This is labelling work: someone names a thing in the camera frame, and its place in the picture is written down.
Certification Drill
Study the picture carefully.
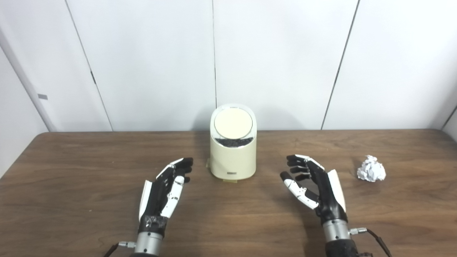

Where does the white and black left hand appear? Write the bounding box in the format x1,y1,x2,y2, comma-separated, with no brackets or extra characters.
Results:
139,157,194,238

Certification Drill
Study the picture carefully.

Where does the white and black right hand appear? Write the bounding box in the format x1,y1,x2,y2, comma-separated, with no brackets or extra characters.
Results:
280,154,348,225

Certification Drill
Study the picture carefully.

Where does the white paper ball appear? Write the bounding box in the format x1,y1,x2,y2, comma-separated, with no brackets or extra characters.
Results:
357,155,387,182

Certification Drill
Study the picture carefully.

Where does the cream round bin lid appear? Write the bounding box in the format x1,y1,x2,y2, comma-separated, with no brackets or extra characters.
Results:
214,108,253,140

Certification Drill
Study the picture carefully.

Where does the cream-colored bin body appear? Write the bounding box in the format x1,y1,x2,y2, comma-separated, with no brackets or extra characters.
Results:
210,104,257,181

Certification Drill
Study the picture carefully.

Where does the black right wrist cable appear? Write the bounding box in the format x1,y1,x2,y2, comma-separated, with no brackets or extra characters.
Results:
349,227,393,257

